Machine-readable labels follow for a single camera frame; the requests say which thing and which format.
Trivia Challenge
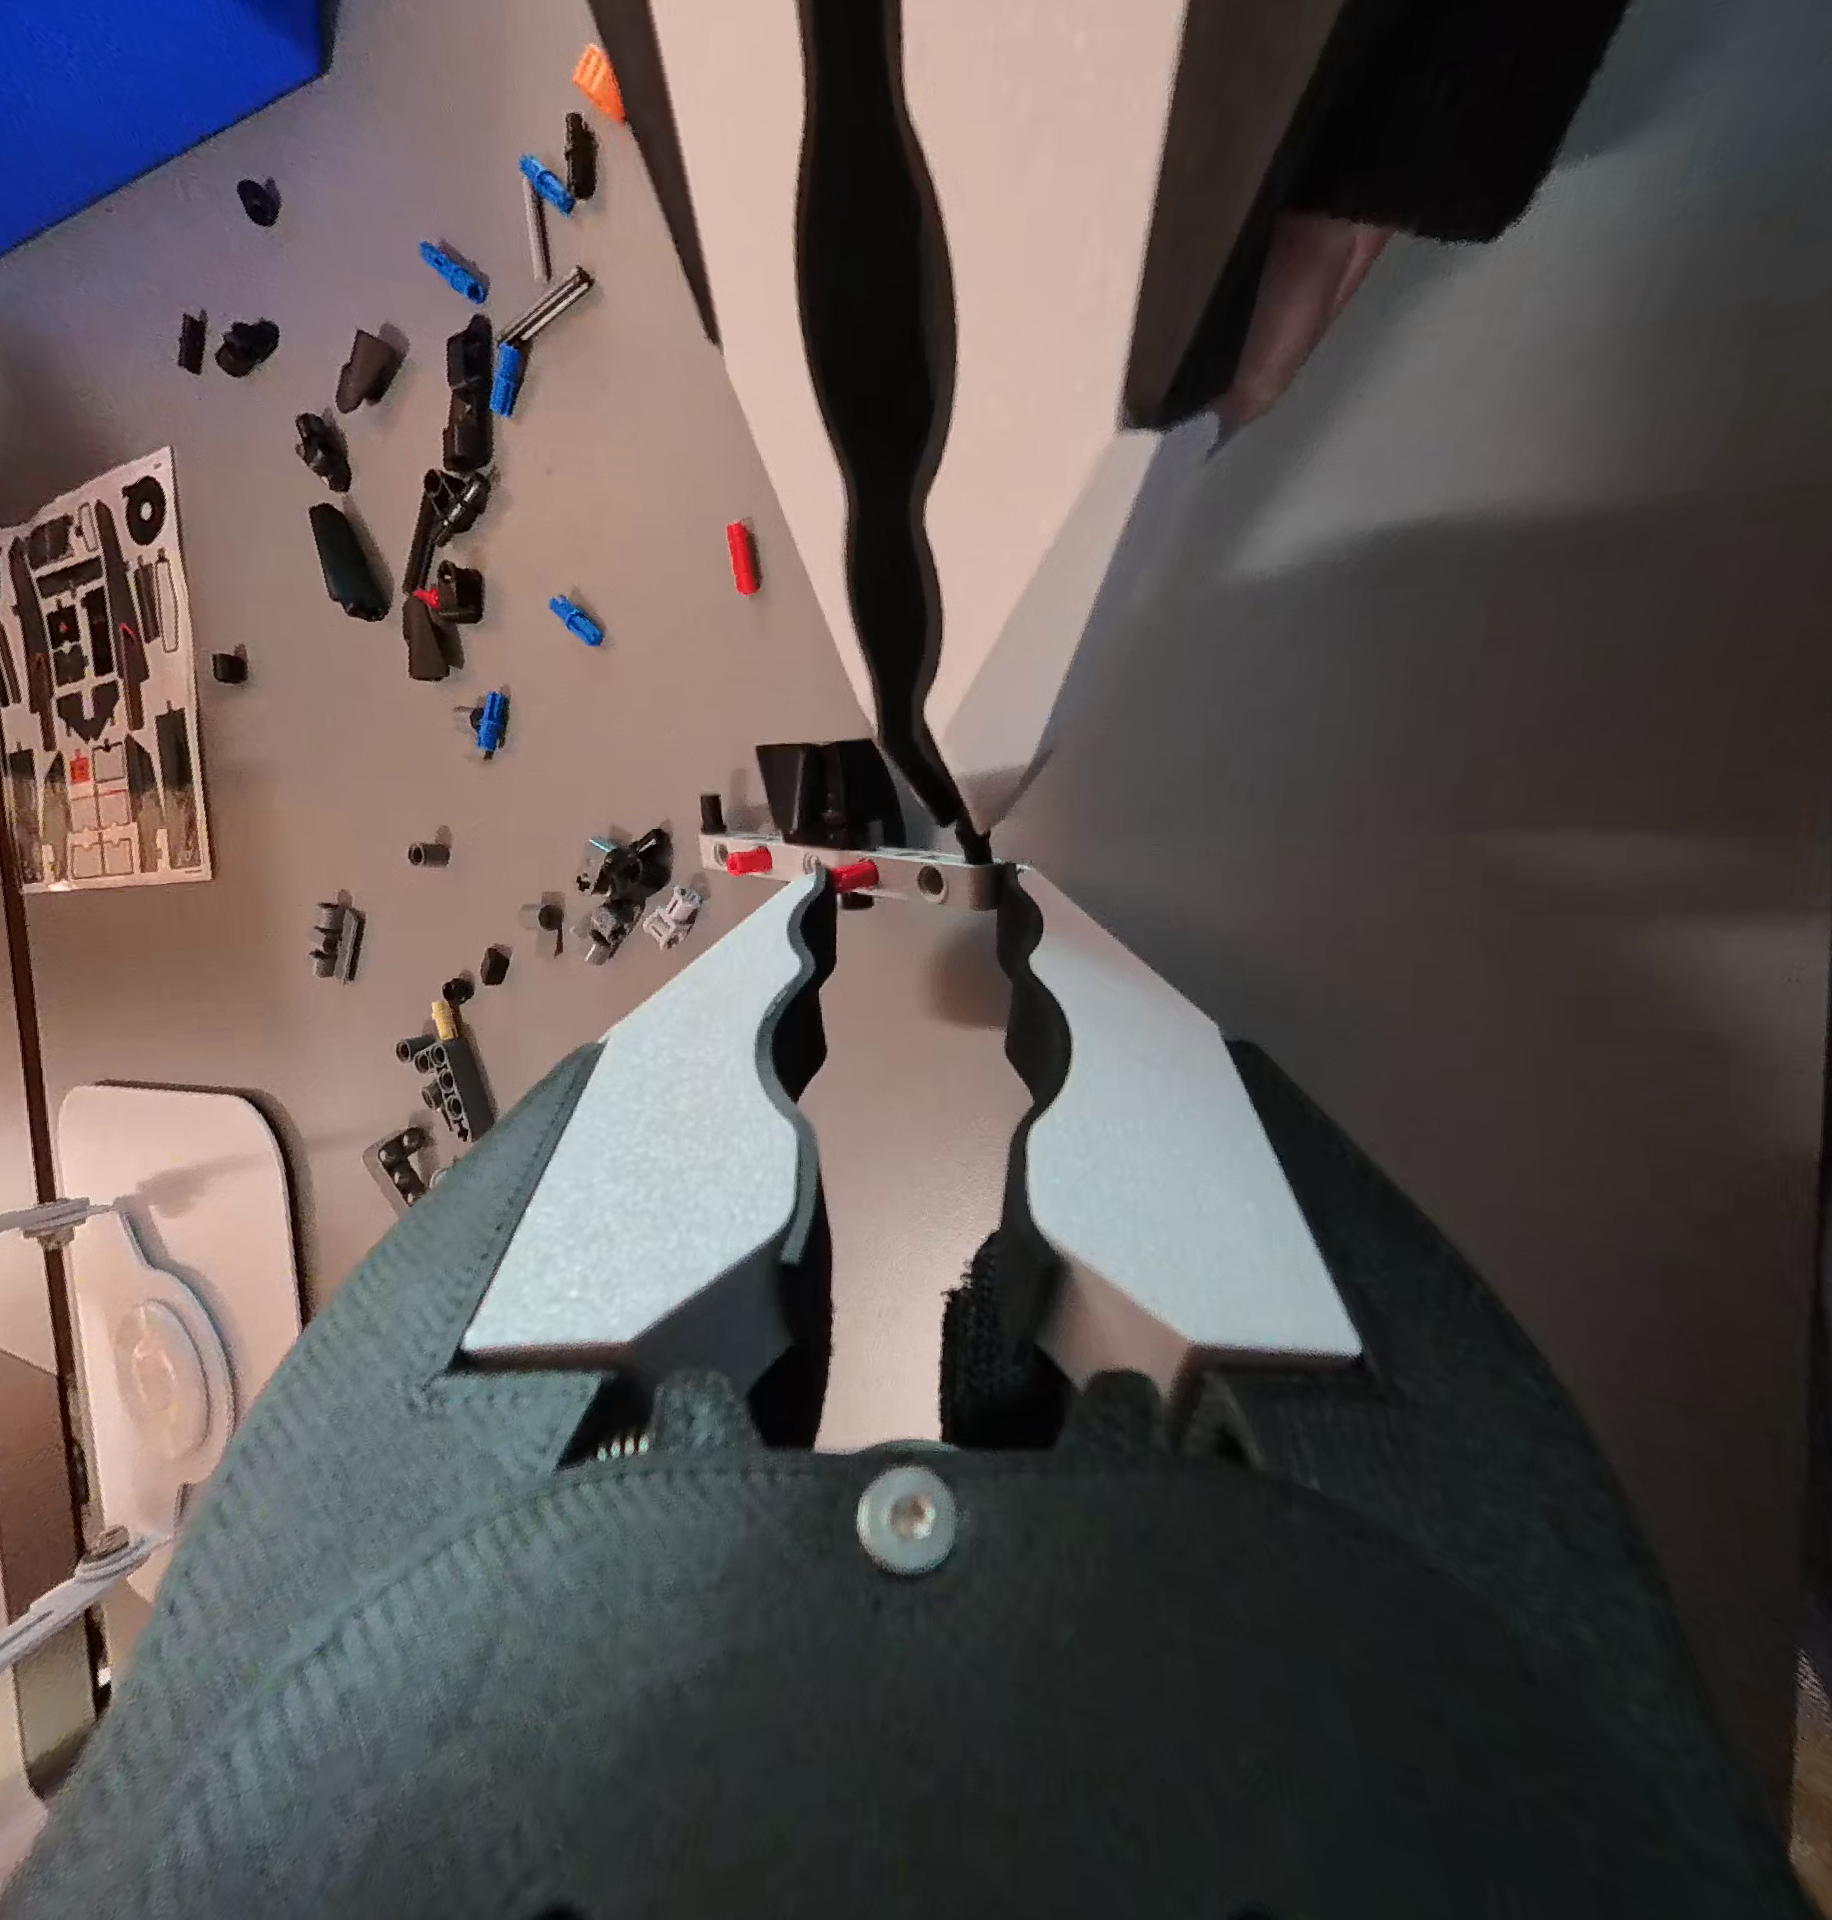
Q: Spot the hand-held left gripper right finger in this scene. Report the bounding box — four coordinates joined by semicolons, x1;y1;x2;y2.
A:
993;871;1363;1442

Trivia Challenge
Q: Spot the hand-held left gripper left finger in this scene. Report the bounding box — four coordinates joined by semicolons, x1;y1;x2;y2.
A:
460;881;841;1442

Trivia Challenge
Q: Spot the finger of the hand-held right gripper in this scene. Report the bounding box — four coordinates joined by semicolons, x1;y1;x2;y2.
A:
885;0;1221;833
646;0;966;845

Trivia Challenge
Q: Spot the long light grey lego beam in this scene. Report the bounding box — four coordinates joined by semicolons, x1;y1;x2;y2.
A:
694;838;1018;915

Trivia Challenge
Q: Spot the dark grey angled lego beam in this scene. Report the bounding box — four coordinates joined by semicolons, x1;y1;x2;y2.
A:
394;1002;502;1150

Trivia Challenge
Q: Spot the dark grey curved lego brick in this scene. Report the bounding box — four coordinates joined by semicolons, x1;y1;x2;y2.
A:
361;1122;442;1215

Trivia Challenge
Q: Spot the pile of black lego pieces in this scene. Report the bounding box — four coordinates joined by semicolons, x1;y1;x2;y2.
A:
165;103;607;690

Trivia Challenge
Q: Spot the lego sticker sheet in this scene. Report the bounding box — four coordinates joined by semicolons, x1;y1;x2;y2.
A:
0;441;216;901

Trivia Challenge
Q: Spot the person's right hand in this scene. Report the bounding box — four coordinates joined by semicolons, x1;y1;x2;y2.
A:
1234;210;1398;425

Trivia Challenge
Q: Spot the blue storage bin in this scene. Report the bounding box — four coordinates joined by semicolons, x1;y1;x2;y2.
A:
0;0;346;289

